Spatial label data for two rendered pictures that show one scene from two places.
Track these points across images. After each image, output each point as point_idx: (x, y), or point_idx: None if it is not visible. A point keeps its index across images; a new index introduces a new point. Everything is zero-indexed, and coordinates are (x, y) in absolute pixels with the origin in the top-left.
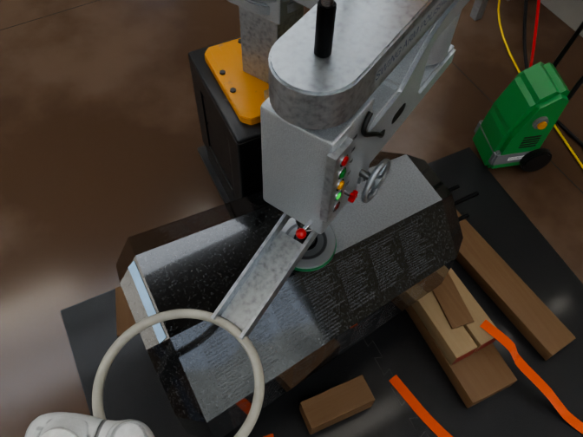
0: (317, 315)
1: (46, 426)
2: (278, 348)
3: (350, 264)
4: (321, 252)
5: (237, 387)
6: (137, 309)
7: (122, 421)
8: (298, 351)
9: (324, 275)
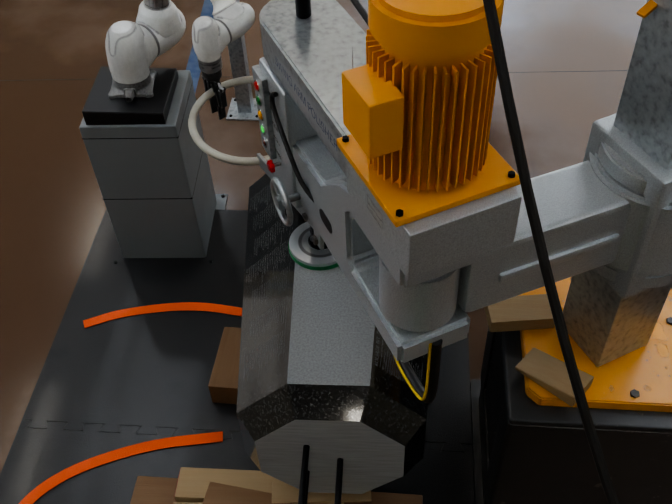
0: (264, 258)
1: (240, 4)
2: (260, 228)
3: (282, 281)
4: (299, 246)
5: (255, 203)
6: None
7: (213, 23)
8: (251, 246)
9: (285, 256)
